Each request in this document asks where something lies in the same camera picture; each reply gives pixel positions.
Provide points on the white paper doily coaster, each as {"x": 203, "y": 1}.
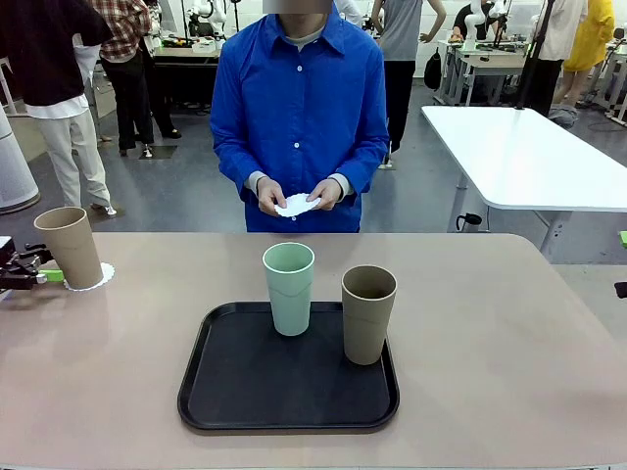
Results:
{"x": 296, "y": 205}
{"x": 108, "y": 274}

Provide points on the black tripod pole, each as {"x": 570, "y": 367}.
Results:
{"x": 531, "y": 73}

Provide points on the grey cloth bundle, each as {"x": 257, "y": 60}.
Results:
{"x": 563, "y": 115}

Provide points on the black plastic tray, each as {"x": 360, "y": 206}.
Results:
{"x": 284, "y": 391}

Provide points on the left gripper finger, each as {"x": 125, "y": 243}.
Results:
{"x": 49, "y": 275}
{"x": 36, "y": 252}

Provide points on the person's left hand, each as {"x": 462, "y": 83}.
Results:
{"x": 329, "y": 196}

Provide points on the white air purifier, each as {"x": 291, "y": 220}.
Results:
{"x": 14, "y": 166}

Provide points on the green tall cup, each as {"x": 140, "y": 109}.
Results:
{"x": 290, "y": 298}

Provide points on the person in yellow coat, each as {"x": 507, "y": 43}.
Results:
{"x": 593, "y": 39}

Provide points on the person in plaid shirt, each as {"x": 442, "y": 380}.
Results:
{"x": 122, "y": 29}

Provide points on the person in cream shirt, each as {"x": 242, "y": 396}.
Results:
{"x": 558, "y": 29}

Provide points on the person in grey shirt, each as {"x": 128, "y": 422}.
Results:
{"x": 399, "y": 34}

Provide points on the person in blue shirt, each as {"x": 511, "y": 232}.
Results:
{"x": 299, "y": 112}

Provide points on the person's right forearm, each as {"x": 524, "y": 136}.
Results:
{"x": 235, "y": 171}

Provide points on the white table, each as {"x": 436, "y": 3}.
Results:
{"x": 514, "y": 156}

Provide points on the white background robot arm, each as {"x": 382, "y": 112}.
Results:
{"x": 472, "y": 19}

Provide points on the brown tall cup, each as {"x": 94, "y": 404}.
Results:
{"x": 68, "y": 245}
{"x": 368, "y": 318}

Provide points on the black hanging bag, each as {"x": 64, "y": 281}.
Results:
{"x": 433, "y": 71}

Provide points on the dark background workbench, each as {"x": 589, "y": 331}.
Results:
{"x": 191, "y": 73}

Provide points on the person in black top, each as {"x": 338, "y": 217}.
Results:
{"x": 44, "y": 49}

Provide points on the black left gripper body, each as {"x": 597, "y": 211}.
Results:
{"x": 17, "y": 279}

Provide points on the person's right hand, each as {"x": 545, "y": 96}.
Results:
{"x": 269, "y": 196}

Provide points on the grey background desk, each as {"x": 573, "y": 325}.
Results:
{"x": 490, "y": 61}

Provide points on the grey floor plate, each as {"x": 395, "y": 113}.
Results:
{"x": 161, "y": 153}

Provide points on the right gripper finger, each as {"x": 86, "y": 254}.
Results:
{"x": 623, "y": 238}
{"x": 622, "y": 290}

